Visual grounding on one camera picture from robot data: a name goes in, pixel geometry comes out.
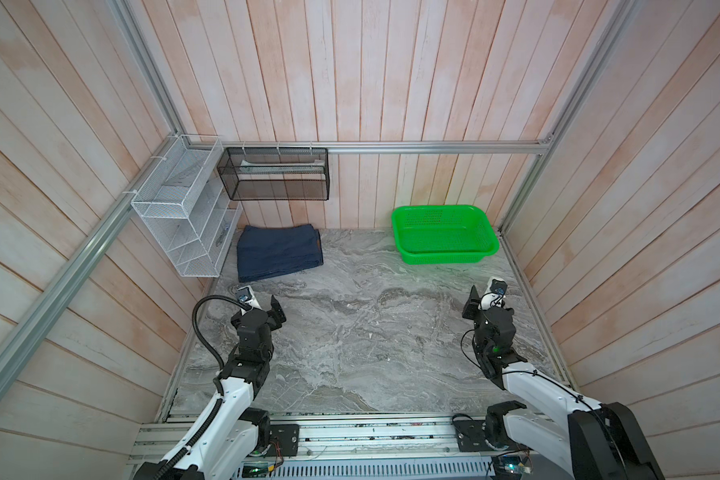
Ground dark blue denim trousers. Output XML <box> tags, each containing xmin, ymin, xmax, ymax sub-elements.
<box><xmin>236</xmin><ymin>225</ymin><xmax>324</xmax><ymax>283</ymax></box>

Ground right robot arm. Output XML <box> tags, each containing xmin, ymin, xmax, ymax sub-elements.
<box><xmin>462</xmin><ymin>278</ymin><xmax>664</xmax><ymax>479</ymax></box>

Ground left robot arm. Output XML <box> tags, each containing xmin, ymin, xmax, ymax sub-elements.
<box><xmin>134</xmin><ymin>286</ymin><xmax>286</xmax><ymax>479</ymax></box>

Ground green plastic basket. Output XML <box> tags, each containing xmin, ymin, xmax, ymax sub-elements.
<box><xmin>391</xmin><ymin>205</ymin><xmax>500</xmax><ymax>265</ymax></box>

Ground black corrugated cable hose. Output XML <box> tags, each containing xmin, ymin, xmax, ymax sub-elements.
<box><xmin>155</xmin><ymin>294</ymin><xmax>253</xmax><ymax>480</ymax></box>

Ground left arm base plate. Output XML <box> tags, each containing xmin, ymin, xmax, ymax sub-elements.
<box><xmin>258</xmin><ymin>423</ymin><xmax>300</xmax><ymax>459</ymax></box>

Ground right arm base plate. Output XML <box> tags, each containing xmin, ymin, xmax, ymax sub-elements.
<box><xmin>452</xmin><ymin>417</ymin><xmax>493</xmax><ymax>453</ymax></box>

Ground aluminium front rail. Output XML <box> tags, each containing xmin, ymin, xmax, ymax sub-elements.
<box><xmin>126</xmin><ymin>413</ymin><xmax>541</xmax><ymax>479</ymax></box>

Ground white wire mesh shelf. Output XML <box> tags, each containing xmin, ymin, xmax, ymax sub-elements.
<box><xmin>131</xmin><ymin>134</ymin><xmax>242</xmax><ymax>278</ymax></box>

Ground black mesh wall basket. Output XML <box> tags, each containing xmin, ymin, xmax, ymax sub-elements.
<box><xmin>216</xmin><ymin>146</ymin><xmax>331</xmax><ymax>201</ymax></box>

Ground aluminium frame back bar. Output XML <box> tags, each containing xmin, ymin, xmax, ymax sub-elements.
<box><xmin>219</xmin><ymin>140</ymin><xmax>551</xmax><ymax>155</ymax></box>

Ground aluminium frame bar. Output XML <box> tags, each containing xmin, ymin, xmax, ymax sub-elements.
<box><xmin>219</xmin><ymin>140</ymin><xmax>551</xmax><ymax>155</ymax></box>
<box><xmin>0</xmin><ymin>132</ymin><xmax>179</xmax><ymax>402</ymax></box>

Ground aluminium frame left bar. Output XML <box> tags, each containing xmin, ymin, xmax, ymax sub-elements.
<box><xmin>0</xmin><ymin>132</ymin><xmax>179</xmax><ymax>402</ymax></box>

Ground aluminium frame right post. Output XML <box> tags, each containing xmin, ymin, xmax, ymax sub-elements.
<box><xmin>497</xmin><ymin>1</ymin><xmax>644</xmax><ymax>239</ymax></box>

